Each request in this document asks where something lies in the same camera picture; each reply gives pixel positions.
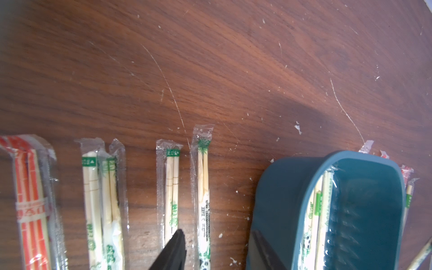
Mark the wrapped chopsticks pile in box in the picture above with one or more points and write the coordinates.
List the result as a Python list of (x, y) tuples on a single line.
[(316, 223)]

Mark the teal plastic storage box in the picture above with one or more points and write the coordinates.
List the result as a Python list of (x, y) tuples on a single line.
[(366, 213)]

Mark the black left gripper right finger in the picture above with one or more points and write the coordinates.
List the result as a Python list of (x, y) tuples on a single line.
[(263, 257)]

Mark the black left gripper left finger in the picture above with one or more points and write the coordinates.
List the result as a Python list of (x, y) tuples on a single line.
[(173, 255)]

